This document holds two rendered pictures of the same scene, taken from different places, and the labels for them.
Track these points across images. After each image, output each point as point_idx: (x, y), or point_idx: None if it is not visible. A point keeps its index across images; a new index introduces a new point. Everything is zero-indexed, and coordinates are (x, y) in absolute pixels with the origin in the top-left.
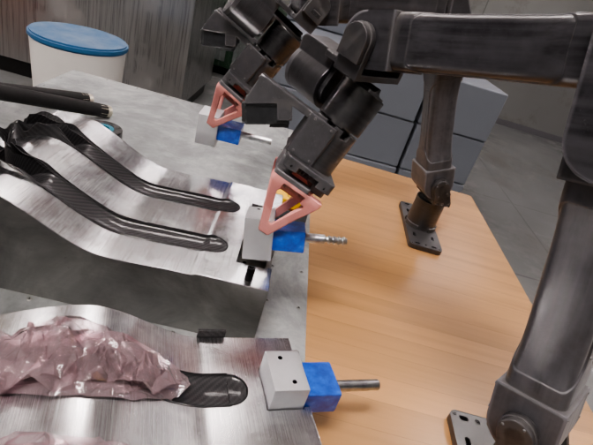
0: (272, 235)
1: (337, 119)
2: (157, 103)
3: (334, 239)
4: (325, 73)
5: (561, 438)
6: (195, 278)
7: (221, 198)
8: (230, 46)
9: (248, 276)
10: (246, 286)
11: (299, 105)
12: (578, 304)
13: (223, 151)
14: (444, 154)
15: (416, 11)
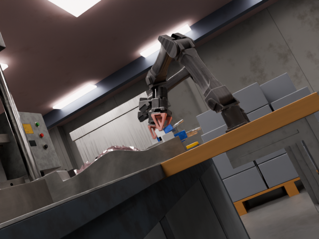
0: (163, 130)
1: (157, 96)
2: None
3: (179, 121)
4: (152, 93)
5: (216, 94)
6: (148, 148)
7: None
8: (145, 116)
9: (160, 139)
10: (160, 141)
11: (149, 100)
12: (196, 72)
13: None
14: None
15: (182, 75)
